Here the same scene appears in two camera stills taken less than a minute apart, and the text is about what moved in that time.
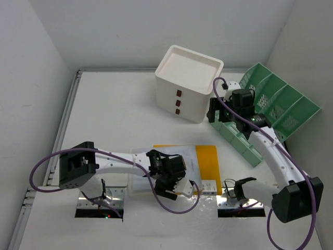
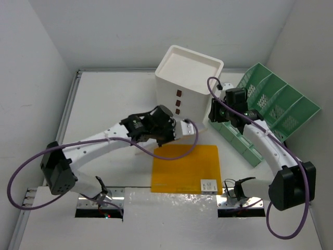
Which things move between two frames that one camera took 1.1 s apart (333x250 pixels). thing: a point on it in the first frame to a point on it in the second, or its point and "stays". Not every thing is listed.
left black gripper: (178, 176) to (171, 125)
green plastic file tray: (278, 104) stays
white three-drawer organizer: (184, 80) stays
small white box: (208, 187) stays
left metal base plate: (117, 200) stays
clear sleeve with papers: (140, 185) to (194, 139)
